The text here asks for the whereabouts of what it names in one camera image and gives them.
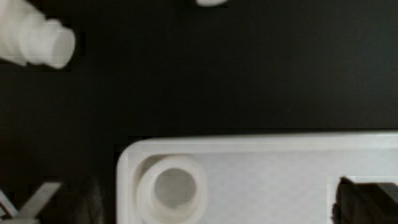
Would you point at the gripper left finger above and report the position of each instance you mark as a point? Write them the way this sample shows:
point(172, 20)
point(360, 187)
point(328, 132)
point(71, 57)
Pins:
point(58, 203)

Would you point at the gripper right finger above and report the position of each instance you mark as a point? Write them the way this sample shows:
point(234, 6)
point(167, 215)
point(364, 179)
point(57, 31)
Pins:
point(366, 203)

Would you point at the white desk top tray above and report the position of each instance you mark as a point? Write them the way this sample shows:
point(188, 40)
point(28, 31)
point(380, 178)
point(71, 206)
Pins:
point(254, 179)

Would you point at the white desk leg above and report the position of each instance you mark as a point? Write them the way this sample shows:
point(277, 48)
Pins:
point(209, 3)
point(37, 40)

